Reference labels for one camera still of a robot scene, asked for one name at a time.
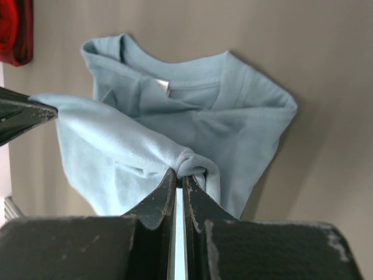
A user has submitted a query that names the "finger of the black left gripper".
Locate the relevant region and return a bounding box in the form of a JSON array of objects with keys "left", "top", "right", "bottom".
[{"left": 0, "top": 87, "right": 58, "bottom": 146}]

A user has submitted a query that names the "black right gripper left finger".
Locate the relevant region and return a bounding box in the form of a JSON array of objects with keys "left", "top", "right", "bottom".
[{"left": 1, "top": 170, "right": 177, "bottom": 279}]

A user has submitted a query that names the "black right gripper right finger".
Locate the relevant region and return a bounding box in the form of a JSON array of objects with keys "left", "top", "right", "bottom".
[{"left": 182, "top": 176, "right": 363, "bottom": 279}]

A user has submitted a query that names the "light blue t shirt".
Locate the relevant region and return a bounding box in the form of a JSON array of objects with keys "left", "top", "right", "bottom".
[{"left": 32, "top": 34, "right": 297, "bottom": 218}]

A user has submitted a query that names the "folded maroon t shirt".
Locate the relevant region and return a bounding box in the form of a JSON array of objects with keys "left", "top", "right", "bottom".
[{"left": 1, "top": 0, "right": 33, "bottom": 67}]

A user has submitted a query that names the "folded red t shirt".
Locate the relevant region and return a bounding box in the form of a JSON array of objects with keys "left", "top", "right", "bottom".
[{"left": 0, "top": 0, "right": 19, "bottom": 52}]

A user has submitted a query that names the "aluminium front frame rail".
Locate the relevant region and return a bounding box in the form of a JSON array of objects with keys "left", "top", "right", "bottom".
[{"left": 4, "top": 196, "right": 24, "bottom": 222}]

